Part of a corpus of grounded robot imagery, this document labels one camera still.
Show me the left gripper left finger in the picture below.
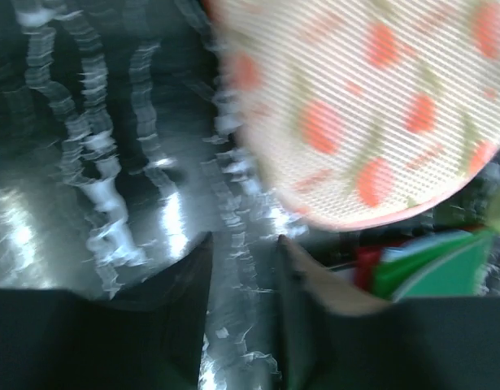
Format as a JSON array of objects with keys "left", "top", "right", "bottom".
[{"left": 0, "top": 234, "right": 213, "bottom": 389}]

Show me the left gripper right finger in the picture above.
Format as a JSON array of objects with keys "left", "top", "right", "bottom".
[{"left": 276, "top": 236, "right": 500, "bottom": 389}]

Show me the pink mesh laundry bag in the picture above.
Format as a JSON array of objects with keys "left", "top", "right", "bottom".
[{"left": 206, "top": 1, "right": 500, "bottom": 231}]

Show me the green ring binder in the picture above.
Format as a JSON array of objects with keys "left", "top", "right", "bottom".
[{"left": 354, "top": 229, "right": 494, "bottom": 301}]

